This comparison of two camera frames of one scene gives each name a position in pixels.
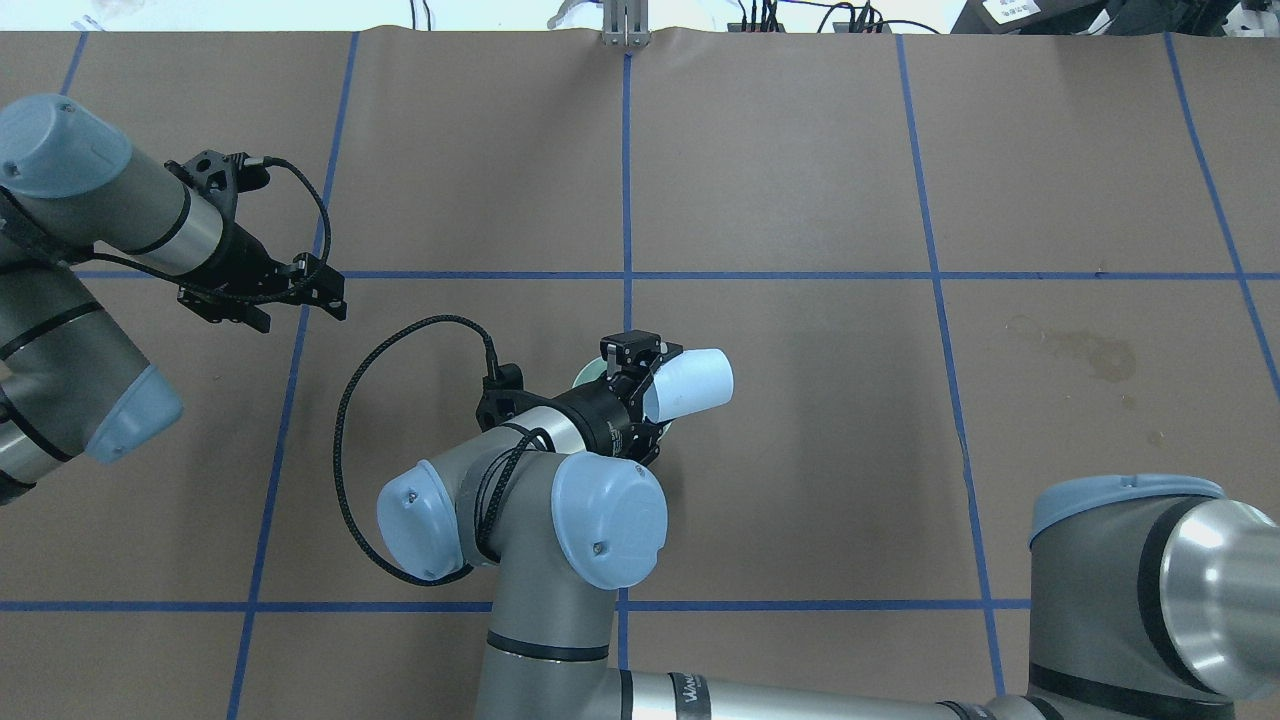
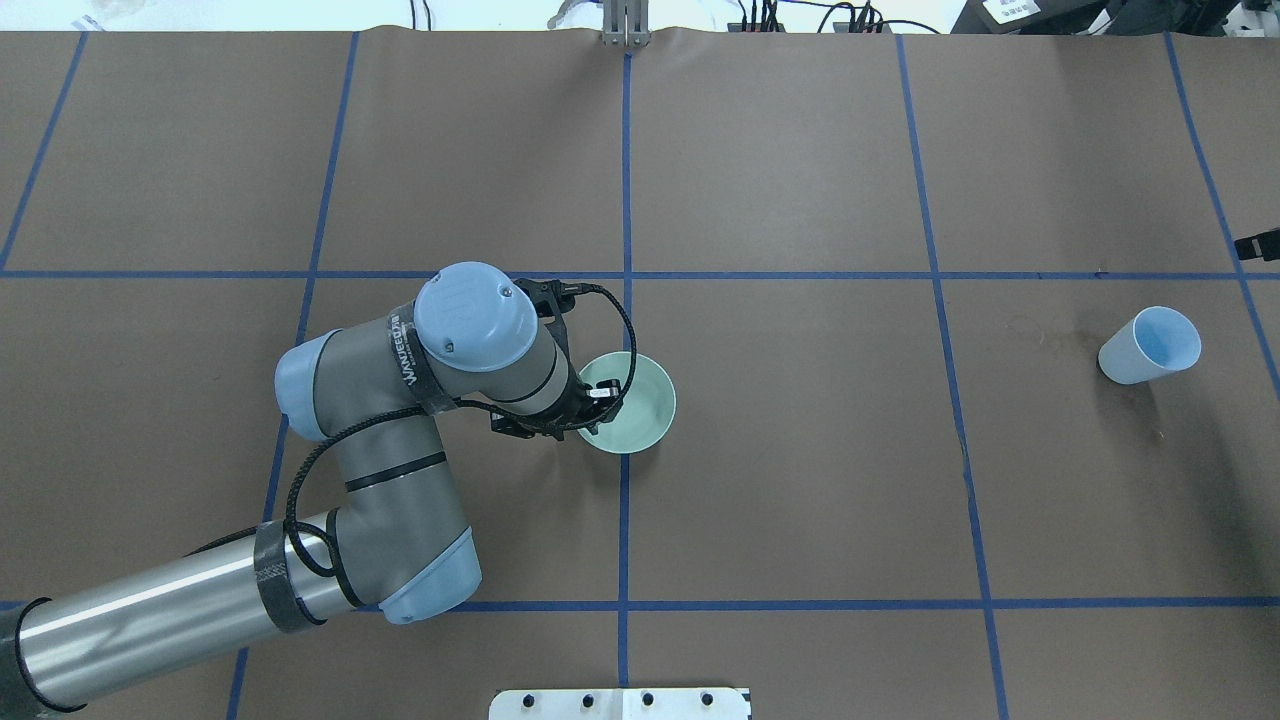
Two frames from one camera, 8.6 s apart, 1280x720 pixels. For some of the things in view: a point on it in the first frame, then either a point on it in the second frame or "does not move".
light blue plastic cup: (689, 382) -> (1157, 339)
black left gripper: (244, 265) -> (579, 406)
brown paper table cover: (948, 272) does not move
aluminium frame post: (626, 23) does not move
